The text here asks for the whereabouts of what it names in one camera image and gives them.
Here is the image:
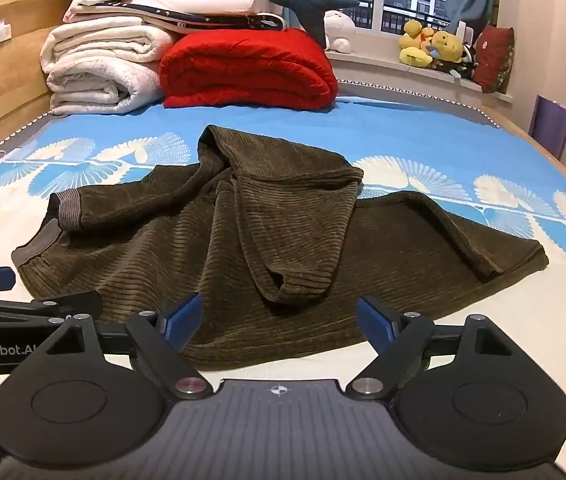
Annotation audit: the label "navy star print blanket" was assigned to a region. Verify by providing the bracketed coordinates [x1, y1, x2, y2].
[70, 2, 287, 37]

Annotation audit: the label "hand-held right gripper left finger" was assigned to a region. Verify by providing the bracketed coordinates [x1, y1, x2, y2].
[46, 292, 214, 402]

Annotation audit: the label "white window sill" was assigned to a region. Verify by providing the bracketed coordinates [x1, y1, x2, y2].
[324, 49, 514, 107]

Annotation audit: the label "wooden bed frame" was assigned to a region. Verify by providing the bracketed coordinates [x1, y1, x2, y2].
[0, 0, 566, 201]

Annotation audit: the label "white seal plush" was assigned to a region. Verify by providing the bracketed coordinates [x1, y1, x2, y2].
[323, 9, 357, 55]

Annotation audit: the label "red folded blanket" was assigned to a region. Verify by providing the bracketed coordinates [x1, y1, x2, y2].
[159, 27, 339, 109]

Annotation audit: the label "purple box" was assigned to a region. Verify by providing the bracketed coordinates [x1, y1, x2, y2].
[529, 95, 566, 161]

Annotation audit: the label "yellow plush toy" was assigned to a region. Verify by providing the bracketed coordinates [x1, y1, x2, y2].
[425, 30, 464, 72]
[399, 19, 437, 68]

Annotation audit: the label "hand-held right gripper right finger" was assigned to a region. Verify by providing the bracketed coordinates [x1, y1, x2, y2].
[347, 296, 514, 402]

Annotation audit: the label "dark olive striped-band shorts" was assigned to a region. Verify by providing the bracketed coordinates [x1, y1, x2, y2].
[12, 124, 550, 372]

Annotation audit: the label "dark red cushion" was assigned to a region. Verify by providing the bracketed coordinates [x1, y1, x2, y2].
[472, 25, 516, 94]

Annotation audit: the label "blue white patterned bed sheet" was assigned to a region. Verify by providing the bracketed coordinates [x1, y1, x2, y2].
[0, 94, 566, 466]

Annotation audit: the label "cream folded blanket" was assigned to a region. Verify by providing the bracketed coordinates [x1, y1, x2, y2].
[40, 15, 180, 70]

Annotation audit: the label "white textured folded blanket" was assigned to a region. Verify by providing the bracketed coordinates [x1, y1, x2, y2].
[46, 52, 168, 116]

